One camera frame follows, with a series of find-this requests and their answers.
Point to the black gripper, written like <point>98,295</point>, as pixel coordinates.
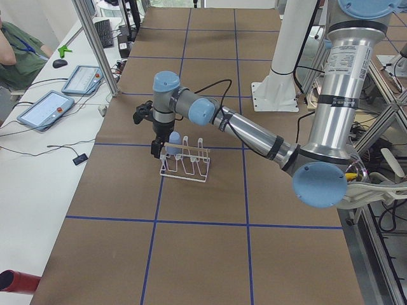
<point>161,130</point>

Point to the light blue plastic cup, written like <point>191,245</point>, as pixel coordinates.
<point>175,138</point>

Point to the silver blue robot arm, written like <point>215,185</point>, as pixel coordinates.
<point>318,167</point>

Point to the small black device on table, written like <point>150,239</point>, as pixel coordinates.
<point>80,159</point>

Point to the upper teach pendant tablet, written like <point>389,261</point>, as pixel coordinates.
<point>84,80</point>

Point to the teach pendant tablet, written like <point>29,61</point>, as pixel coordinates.
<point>46,111</point>
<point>84,80</point>

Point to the lower teach pendant tablet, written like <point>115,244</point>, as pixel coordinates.
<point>46,111</point>

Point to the black computer mouse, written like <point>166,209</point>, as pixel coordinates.
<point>58,63</point>

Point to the black keyboard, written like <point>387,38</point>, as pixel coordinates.
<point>104,32</point>

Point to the green plastic clamp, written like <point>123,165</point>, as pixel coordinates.
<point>63,50</point>

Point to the person in green shirt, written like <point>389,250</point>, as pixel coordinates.
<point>22,57</point>

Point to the red cylinder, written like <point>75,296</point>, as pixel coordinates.
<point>18,282</point>

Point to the white wire cup holder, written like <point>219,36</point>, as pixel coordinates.
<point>183,161</point>

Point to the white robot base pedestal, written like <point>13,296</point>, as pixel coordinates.
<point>277,92</point>

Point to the aluminium frame post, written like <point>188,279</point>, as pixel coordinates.
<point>95,44</point>

